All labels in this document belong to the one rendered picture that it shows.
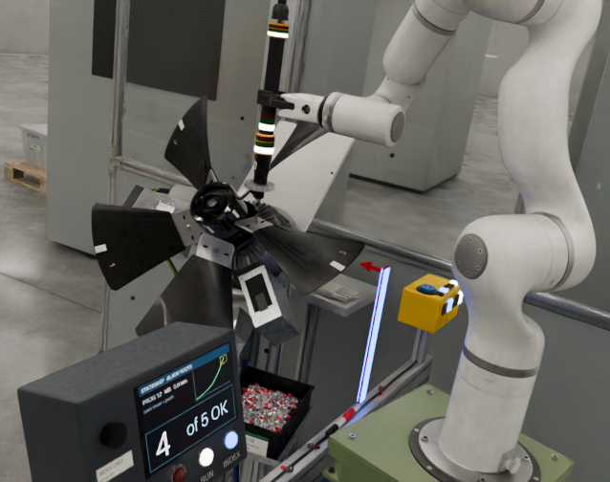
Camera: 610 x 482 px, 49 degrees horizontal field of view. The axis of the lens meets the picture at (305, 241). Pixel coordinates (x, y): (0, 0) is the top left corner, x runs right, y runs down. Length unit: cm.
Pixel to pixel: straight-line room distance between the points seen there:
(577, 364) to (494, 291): 116
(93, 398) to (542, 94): 72
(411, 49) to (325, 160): 71
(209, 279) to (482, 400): 73
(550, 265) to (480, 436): 30
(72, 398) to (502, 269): 58
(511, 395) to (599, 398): 106
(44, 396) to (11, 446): 205
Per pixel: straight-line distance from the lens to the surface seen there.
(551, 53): 107
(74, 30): 433
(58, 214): 461
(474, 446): 114
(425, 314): 165
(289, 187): 188
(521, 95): 103
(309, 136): 161
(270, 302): 158
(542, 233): 101
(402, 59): 126
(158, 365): 81
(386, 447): 117
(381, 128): 133
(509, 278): 97
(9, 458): 278
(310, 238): 154
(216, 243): 160
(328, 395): 251
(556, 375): 214
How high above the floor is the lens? 166
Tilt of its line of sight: 18 degrees down
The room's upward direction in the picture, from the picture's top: 8 degrees clockwise
